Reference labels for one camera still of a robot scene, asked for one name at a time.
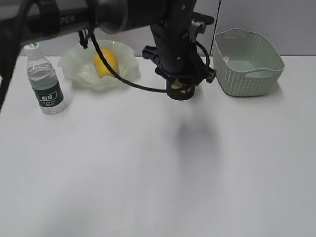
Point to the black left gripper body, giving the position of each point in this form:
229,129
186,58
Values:
176,58

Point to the yellow eraser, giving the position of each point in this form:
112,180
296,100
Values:
176,84

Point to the white waste paper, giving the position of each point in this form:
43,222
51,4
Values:
226,59

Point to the clear water bottle green label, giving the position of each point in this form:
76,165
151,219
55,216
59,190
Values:
44,81

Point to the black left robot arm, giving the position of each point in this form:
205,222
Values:
174,25

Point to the black mesh pen holder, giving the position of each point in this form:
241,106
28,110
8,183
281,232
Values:
180,95

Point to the pale green plastic basket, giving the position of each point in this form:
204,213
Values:
254,66

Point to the pale green wavy glass plate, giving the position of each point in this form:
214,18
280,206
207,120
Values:
85,68

